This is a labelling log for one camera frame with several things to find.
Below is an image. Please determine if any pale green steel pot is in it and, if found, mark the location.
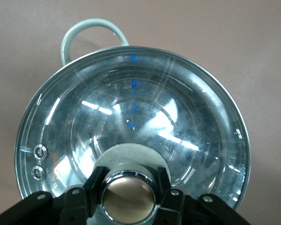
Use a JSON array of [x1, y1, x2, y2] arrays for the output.
[[60, 18, 129, 68]]

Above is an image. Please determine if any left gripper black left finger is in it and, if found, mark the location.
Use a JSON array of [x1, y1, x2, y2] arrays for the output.
[[60, 165, 108, 225]]

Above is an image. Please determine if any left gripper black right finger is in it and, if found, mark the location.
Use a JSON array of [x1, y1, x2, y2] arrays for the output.
[[154, 166, 186, 225]]

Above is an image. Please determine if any glass pot lid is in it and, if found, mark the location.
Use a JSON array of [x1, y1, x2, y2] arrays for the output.
[[15, 45, 250, 225]]

